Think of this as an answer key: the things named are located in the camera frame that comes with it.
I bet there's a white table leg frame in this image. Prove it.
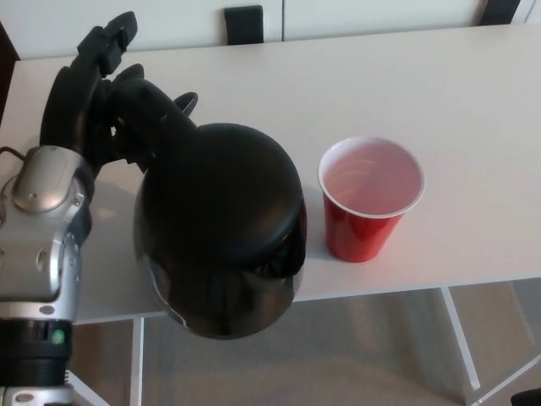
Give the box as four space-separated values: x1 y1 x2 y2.
439 281 541 406
69 315 145 406

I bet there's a black electric kettle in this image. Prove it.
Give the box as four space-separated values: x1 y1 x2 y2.
110 80 308 341

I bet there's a red plastic cup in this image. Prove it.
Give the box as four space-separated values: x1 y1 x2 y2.
316 134 426 264

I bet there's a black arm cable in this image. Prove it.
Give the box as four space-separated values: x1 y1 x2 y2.
0 145 27 204

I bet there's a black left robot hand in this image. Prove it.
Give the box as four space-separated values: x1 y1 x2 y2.
39 11 147 173

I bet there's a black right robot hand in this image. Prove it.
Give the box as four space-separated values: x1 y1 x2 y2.
510 386 541 406

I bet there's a black cabinet handle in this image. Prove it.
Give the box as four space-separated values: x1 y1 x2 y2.
223 5 265 45
480 0 522 25

